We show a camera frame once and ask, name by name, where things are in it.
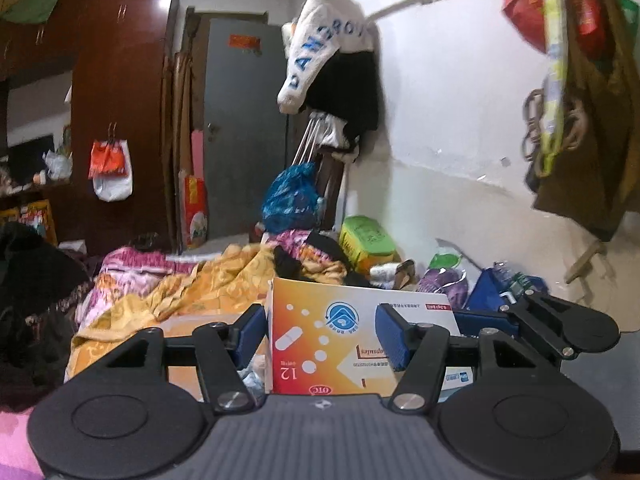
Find brown hanging bag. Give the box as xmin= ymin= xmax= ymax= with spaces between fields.
xmin=529 ymin=0 xmax=640 ymax=242

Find blue knotted plastic bag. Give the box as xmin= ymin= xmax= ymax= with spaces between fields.
xmin=260 ymin=162 xmax=322 ymax=234

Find grey door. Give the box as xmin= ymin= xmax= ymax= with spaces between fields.
xmin=201 ymin=16 xmax=292 ymax=242

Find pink board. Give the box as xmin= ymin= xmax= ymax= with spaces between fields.
xmin=191 ymin=129 xmax=206 ymax=181

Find small blue and white box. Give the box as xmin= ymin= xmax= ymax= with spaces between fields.
xmin=442 ymin=365 xmax=474 ymax=389

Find bottled water pack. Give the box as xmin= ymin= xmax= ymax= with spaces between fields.
xmin=492 ymin=261 xmax=549 ymax=294

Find dark red wooden wardrobe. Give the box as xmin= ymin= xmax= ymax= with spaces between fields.
xmin=0 ymin=0 xmax=182 ymax=257

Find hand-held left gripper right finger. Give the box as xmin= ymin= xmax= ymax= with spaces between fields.
xmin=374 ymin=302 xmax=562 ymax=413

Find black clothing pile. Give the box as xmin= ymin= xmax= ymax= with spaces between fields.
xmin=0 ymin=221 xmax=97 ymax=412

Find orange and white plastic bag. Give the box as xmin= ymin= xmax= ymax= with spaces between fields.
xmin=88 ymin=139 xmax=134 ymax=203

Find crumpled white bag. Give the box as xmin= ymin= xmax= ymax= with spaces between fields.
xmin=43 ymin=149 xmax=74 ymax=181

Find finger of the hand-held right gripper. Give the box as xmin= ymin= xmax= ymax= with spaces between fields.
xmin=454 ymin=287 xmax=551 ymax=342

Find green box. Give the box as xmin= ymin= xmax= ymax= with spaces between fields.
xmin=339 ymin=214 xmax=399 ymax=274

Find green and white packet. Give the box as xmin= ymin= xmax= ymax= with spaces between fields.
xmin=428 ymin=252 xmax=464 ymax=272

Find coiled rope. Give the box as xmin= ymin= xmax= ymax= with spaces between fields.
xmin=521 ymin=88 xmax=589 ymax=162

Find wooden poles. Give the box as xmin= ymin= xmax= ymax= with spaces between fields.
xmin=162 ymin=49 xmax=195 ymax=181

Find pink floral blanket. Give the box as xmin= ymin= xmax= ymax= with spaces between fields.
xmin=0 ymin=245 xmax=202 ymax=480

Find red patterned bag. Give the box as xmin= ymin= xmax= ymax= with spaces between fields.
xmin=183 ymin=174 xmax=210 ymax=249

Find white lettered hoodie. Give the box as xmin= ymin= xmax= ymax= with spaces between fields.
xmin=277 ymin=0 xmax=379 ymax=114

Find black television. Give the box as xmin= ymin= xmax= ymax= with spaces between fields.
xmin=7 ymin=134 xmax=56 ymax=182

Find orange floral blanket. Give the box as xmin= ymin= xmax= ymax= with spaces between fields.
xmin=65 ymin=244 xmax=349 ymax=382

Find white clothes rack rods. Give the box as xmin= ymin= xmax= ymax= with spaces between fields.
xmin=292 ymin=114 xmax=322 ymax=167

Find brown shoe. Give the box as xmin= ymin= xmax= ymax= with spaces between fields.
xmin=394 ymin=258 xmax=417 ymax=292

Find yellow snack box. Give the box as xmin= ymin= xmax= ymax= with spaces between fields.
xmin=19 ymin=199 xmax=59 ymax=244

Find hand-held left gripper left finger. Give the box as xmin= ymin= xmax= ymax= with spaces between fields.
xmin=106 ymin=303 xmax=269 ymax=414

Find purple packet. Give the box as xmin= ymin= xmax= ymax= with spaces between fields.
xmin=416 ymin=265 xmax=469 ymax=309

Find wooden bracket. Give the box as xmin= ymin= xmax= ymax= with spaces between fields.
xmin=564 ymin=239 xmax=609 ymax=284

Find red hanging bag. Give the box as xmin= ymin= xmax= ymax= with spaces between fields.
xmin=502 ymin=0 xmax=552 ymax=57

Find yellow green striped bag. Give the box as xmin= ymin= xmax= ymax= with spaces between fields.
xmin=537 ymin=0 xmax=569 ymax=177

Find black hanging garment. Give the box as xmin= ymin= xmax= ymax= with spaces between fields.
xmin=304 ymin=50 xmax=384 ymax=134

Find black clothes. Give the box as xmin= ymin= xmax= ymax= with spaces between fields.
xmin=272 ymin=229 xmax=382 ymax=289

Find orange and white medicine box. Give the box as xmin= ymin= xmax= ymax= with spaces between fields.
xmin=264 ymin=276 xmax=464 ymax=397

